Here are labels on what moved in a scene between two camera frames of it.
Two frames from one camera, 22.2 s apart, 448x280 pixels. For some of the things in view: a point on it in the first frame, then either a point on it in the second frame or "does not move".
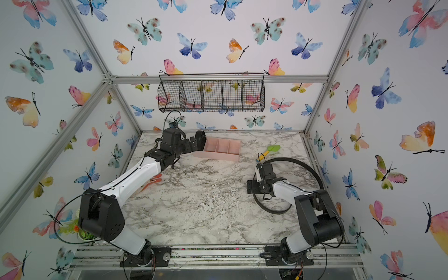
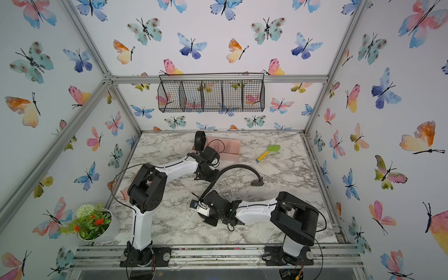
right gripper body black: (256, 186) to (210, 220)
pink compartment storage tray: (220, 148) does not move
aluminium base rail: (342, 257) does not move
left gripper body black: (185, 147) to (210, 175)
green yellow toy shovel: (273, 148) does not move
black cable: (287, 158) to (258, 182)
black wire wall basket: (212, 92) does not move
